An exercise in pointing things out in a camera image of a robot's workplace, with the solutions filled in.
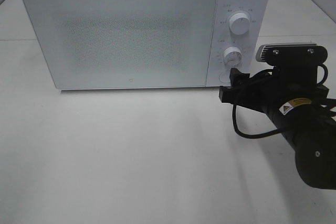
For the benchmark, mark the upper white power knob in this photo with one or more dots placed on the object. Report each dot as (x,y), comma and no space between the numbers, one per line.
(239,22)

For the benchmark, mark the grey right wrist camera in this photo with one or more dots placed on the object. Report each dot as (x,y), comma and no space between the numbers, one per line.
(292,54)

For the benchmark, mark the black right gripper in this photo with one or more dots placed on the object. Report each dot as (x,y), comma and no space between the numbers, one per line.
(291,97)

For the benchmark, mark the round white door button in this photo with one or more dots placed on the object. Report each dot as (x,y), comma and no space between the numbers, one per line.
(224,77)

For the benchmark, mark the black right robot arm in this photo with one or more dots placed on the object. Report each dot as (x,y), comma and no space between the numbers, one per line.
(314,146)

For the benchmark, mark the white microwave door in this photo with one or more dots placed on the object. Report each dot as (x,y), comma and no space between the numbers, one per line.
(112,44)

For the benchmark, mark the white timer knob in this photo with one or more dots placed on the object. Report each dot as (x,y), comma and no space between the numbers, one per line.
(232,56)

